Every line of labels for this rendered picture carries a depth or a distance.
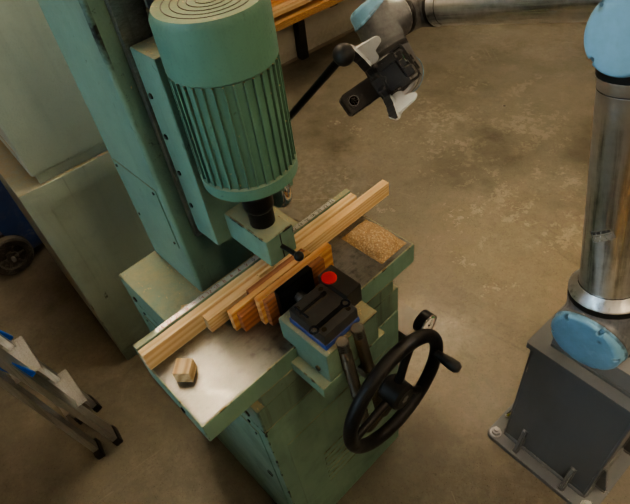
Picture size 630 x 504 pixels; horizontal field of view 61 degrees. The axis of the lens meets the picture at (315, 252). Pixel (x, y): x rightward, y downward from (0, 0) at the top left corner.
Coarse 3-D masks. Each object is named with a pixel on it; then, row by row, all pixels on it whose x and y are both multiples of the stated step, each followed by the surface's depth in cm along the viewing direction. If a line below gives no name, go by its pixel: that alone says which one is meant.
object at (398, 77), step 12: (396, 48) 103; (384, 60) 104; (396, 60) 103; (408, 60) 104; (384, 72) 101; (396, 72) 101; (408, 72) 100; (372, 84) 102; (384, 84) 102; (396, 84) 101; (408, 84) 104
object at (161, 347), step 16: (336, 208) 125; (320, 224) 123; (256, 272) 115; (224, 288) 112; (208, 304) 109; (192, 320) 108; (160, 336) 105; (176, 336) 106; (192, 336) 110; (144, 352) 103; (160, 352) 105
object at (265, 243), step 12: (240, 204) 112; (228, 216) 110; (240, 216) 109; (276, 216) 108; (240, 228) 108; (252, 228) 106; (276, 228) 105; (288, 228) 105; (240, 240) 112; (252, 240) 107; (264, 240) 103; (276, 240) 105; (288, 240) 107; (264, 252) 106; (276, 252) 106
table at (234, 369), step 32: (352, 224) 128; (352, 256) 121; (192, 352) 108; (224, 352) 107; (256, 352) 106; (288, 352) 105; (160, 384) 108; (192, 384) 103; (224, 384) 102; (256, 384) 102; (320, 384) 103; (192, 416) 98; (224, 416) 100
